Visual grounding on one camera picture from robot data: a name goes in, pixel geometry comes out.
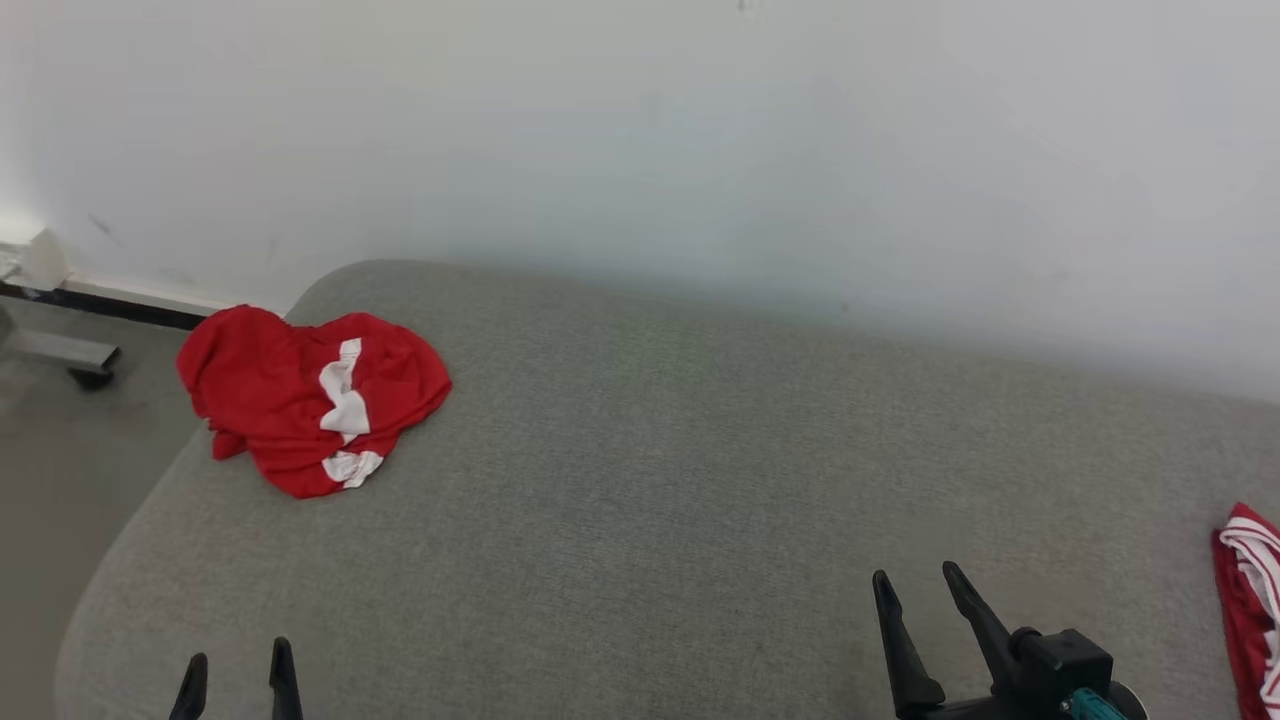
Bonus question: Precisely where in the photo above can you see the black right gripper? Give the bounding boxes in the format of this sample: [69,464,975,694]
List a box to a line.
[871,561,1152,720]

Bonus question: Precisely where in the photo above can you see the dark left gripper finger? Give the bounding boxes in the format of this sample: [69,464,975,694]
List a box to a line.
[267,637,305,720]
[167,653,210,720]

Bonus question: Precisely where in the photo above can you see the red garment broad white stripe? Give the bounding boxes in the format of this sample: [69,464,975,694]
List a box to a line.
[176,305,453,500]

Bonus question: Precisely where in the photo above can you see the red garment thin white stripes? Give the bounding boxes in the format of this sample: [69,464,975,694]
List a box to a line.
[1211,502,1280,720]

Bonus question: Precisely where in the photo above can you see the grey fabric sofa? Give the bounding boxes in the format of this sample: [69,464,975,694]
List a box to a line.
[54,258,1280,720]

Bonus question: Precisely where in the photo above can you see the grey metal leg with caster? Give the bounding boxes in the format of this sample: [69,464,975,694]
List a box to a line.
[0,322,122,391]

